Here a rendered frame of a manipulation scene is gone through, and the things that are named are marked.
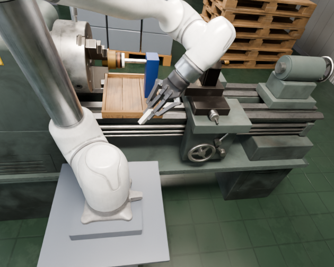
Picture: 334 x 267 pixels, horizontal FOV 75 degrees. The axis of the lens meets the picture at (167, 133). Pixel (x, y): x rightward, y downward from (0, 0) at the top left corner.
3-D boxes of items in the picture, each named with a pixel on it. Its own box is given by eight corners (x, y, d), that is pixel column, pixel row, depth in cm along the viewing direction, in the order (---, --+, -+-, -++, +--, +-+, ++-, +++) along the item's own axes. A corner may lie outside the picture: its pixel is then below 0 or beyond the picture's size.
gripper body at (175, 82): (194, 85, 78) (176, 104, 81) (178, 69, 79) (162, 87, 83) (187, 83, 71) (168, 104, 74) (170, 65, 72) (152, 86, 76)
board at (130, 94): (102, 118, 107) (101, 112, 105) (105, 78, 132) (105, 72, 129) (162, 118, 113) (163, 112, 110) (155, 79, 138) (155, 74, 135)
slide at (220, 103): (194, 115, 108) (195, 108, 105) (178, 70, 138) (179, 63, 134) (228, 115, 112) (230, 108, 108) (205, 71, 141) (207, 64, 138)
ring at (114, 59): (100, 54, 98) (121, 55, 100) (102, 45, 105) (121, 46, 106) (102, 73, 105) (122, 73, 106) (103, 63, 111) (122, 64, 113)
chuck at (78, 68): (69, 104, 99) (55, 28, 80) (79, 77, 124) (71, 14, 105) (90, 104, 100) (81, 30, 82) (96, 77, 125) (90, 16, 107)
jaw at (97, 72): (85, 65, 106) (87, 89, 111) (83, 65, 102) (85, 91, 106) (108, 65, 109) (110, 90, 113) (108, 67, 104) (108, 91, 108)
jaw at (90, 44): (82, 60, 100) (77, 46, 88) (82, 50, 100) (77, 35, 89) (107, 61, 102) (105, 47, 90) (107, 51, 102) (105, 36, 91)
